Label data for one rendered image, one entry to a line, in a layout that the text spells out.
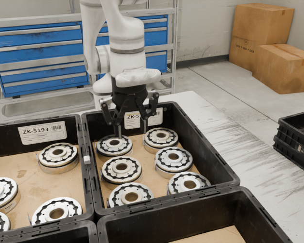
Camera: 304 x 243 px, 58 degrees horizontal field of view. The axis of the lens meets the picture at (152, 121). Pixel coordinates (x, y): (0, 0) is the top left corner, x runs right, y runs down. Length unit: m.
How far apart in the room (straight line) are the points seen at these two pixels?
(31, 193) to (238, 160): 0.68
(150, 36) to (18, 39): 1.13
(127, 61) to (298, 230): 0.63
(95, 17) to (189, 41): 3.15
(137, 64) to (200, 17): 3.42
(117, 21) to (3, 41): 1.99
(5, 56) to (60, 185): 1.86
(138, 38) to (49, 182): 0.43
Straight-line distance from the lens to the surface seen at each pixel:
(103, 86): 0.96
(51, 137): 0.86
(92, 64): 0.92
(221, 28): 4.19
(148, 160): 0.79
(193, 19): 3.91
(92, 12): 0.85
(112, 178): 0.69
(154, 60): 2.78
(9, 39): 2.47
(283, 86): 3.43
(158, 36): 2.73
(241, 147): 1.12
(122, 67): 0.56
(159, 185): 0.71
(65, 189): 0.73
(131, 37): 0.54
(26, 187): 0.77
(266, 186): 0.97
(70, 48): 2.52
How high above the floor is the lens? 1.32
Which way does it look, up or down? 31 degrees down
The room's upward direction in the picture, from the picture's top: straight up
